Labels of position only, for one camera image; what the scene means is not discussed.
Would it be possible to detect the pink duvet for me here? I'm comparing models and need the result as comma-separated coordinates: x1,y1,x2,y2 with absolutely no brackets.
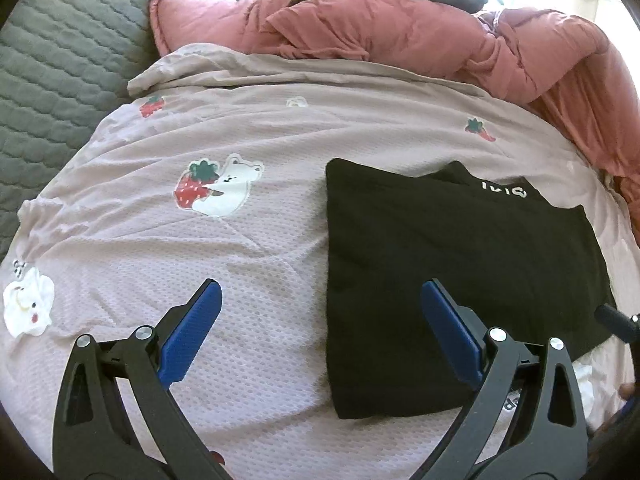
148,0,640,238

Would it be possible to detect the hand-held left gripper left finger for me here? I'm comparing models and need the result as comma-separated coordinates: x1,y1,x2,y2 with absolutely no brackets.
52,279,231,480

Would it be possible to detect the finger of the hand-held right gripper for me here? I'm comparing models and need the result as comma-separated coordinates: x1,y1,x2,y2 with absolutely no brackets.
595,304,640,343

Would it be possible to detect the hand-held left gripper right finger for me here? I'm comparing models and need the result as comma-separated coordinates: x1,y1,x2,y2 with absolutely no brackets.
410,279,589,480

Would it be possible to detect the lilac strawberry bear printed blanket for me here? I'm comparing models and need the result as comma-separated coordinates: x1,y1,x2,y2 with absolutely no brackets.
0,42,636,480

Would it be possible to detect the black sweater with orange cuffs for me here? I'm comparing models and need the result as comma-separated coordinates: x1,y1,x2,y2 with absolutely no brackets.
325,158,616,420

